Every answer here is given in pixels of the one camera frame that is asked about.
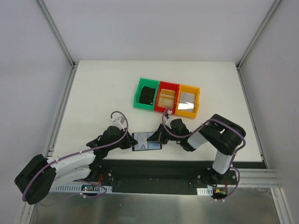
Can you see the green plastic bin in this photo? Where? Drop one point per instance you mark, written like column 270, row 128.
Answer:
column 149, row 83

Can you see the right aluminium frame post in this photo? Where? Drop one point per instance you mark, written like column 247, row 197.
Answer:
column 264, row 23

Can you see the white credit card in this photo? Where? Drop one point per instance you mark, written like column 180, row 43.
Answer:
column 142, row 141

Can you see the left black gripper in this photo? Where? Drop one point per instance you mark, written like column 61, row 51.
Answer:
column 127, row 142

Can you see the aluminium frame post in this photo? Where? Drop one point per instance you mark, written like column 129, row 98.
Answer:
column 264, row 23
column 51, row 23

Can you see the left aluminium table rail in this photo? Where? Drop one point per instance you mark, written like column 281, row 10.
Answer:
column 49, row 148

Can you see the aluminium table rail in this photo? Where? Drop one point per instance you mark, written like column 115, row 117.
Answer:
column 49, row 148
column 251, row 117

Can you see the right aluminium table rail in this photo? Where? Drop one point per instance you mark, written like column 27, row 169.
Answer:
column 251, row 117

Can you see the left aluminium frame post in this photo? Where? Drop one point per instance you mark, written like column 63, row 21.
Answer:
column 51, row 23

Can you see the black leather card holder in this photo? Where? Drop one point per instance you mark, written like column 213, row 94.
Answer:
column 151, row 145

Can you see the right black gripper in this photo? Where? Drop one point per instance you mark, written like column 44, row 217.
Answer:
column 162, row 135

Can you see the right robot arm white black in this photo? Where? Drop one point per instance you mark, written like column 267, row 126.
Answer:
column 224, row 135

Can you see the white cards in yellow bin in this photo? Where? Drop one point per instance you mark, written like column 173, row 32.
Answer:
column 186, row 102

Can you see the gold cards in red bin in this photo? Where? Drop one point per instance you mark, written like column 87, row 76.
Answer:
column 166, row 98

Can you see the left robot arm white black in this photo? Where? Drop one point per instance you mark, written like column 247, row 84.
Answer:
column 41, row 174

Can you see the white cable duct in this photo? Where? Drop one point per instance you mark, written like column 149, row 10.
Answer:
column 204, row 191
column 84, row 188

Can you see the red plastic bin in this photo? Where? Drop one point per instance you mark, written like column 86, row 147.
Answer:
column 169, row 86

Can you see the left white cable duct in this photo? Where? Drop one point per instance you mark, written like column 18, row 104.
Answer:
column 84, row 188

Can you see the black cards in green bin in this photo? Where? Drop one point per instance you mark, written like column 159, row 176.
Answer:
column 147, row 95

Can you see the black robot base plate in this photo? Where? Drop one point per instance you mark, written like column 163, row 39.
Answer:
column 158, row 177

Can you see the right white cable duct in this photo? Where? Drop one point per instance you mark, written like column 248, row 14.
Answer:
column 204, row 191

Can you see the yellow plastic bin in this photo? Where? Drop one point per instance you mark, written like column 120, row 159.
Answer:
column 196, row 92

